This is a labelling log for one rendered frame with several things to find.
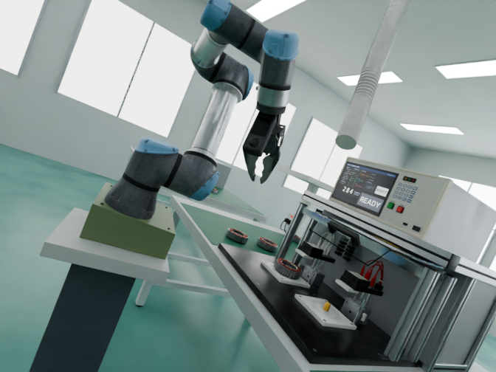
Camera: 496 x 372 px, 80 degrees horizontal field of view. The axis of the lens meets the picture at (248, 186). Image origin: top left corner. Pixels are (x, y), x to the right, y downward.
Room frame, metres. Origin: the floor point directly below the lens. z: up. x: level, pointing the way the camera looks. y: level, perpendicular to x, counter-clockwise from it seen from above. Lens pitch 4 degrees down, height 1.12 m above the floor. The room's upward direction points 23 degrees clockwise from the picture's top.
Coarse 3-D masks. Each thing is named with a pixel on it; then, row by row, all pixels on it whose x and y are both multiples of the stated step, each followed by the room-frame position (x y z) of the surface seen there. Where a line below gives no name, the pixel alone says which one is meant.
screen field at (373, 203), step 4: (360, 196) 1.16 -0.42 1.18; (364, 196) 1.15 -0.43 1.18; (368, 196) 1.13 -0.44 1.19; (372, 196) 1.12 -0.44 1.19; (360, 200) 1.16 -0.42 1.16; (364, 200) 1.14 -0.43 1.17; (368, 200) 1.13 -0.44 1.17; (372, 200) 1.11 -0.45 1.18; (376, 200) 1.10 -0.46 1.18; (380, 200) 1.08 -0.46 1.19; (360, 204) 1.15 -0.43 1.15; (364, 204) 1.13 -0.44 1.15; (368, 204) 1.12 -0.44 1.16; (372, 204) 1.11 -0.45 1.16; (376, 204) 1.09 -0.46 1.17; (380, 204) 1.08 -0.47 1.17; (368, 208) 1.11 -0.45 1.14; (372, 208) 1.10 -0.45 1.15; (376, 208) 1.08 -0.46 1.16
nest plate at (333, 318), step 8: (296, 296) 0.97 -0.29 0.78; (304, 296) 0.99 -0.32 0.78; (304, 304) 0.93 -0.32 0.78; (312, 304) 0.95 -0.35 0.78; (320, 304) 0.98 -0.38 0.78; (312, 312) 0.89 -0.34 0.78; (320, 312) 0.91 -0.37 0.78; (328, 312) 0.94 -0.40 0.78; (336, 312) 0.96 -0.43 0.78; (320, 320) 0.86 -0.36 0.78; (328, 320) 0.87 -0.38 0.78; (336, 320) 0.90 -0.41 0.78; (344, 320) 0.92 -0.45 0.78; (352, 328) 0.91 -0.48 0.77
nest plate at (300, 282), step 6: (264, 264) 1.17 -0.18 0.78; (270, 264) 1.18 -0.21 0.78; (270, 270) 1.12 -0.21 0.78; (276, 270) 1.14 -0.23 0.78; (276, 276) 1.08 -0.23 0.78; (282, 276) 1.10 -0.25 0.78; (282, 282) 1.06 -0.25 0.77; (288, 282) 1.08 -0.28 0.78; (294, 282) 1.09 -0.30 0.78; (300, 282) 1.12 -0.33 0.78
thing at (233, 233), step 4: (232, 228) 1.50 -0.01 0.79; (228, 232) 1.44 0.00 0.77; (232, 232) 1.43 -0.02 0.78; (236, 232) 1.50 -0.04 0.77; (240, 232) 1.50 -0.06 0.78; (228, 236) 1.43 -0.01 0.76; (232, 236) 1.42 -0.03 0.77; (236, 236) 1.42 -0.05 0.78; (240, 236) 1.42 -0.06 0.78; (244, 236) 1.44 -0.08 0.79; (232, 240) 1.42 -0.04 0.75; (236, 240) 1.42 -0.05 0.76; (240, 240) 1.42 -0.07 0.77; (244, 240) 1.43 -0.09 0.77
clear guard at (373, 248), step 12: (312, 228) 0.92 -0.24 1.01; (324, 228) 0.90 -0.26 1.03; (348, 228) 0.87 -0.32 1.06; (336, 240) 0.83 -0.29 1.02; (348, 240) 0.82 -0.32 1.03; (360, 240) 0.80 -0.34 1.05; (372, 240) 0.79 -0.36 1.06; (384, 240) 0.98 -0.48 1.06; (348, 252) 0.77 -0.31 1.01; (360, 252) 0.76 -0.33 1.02; (372, 252) 0.75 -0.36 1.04; (384, 252) 0.74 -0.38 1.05; (408, 252) 0.87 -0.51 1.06; (432, 264) 0.84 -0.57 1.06
